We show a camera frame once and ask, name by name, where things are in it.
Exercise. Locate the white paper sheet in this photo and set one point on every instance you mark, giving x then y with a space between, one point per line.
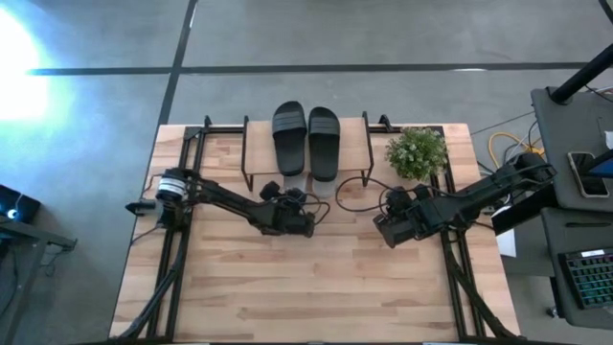
507 244

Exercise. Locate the smartphone with light case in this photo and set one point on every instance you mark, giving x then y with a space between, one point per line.
591 184

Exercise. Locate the small green potted plant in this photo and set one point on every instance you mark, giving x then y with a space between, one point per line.
416 153

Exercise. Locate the black box with blue light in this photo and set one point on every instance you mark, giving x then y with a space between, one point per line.
24 203

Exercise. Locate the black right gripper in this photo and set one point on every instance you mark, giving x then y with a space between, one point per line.
402 225

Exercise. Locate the grey side desk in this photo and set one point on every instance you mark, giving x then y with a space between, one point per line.
560 134

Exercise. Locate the small white card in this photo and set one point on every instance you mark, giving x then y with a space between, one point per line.
609 140

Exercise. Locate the black slide sandal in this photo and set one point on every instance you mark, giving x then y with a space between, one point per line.
289 144
324 148

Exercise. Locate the black aluminium extrusion frame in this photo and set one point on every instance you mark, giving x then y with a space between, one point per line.
459 306
176 302

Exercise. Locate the backlit computer keyboard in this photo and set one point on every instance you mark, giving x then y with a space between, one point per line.
591 278

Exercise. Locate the black round pole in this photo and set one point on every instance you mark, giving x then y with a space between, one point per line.
579 76

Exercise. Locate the blue screen tablet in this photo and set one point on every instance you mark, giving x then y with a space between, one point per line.
606 167

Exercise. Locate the black angled bar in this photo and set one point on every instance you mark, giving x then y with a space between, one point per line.
517 216

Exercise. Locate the wooden shelf with black frame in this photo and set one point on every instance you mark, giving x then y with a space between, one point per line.
258 148

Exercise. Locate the dark metal stand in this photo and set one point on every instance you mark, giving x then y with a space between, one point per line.
29 235

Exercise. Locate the grey slide sandal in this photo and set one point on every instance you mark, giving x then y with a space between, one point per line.
325 189
293 182

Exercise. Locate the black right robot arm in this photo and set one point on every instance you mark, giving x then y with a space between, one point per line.
479 191

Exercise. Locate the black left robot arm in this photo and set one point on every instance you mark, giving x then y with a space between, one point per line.
225 196

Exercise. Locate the dark grey keyboard desk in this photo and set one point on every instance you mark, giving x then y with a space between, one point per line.
551 239

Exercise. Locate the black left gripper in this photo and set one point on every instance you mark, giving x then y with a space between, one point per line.
287 220

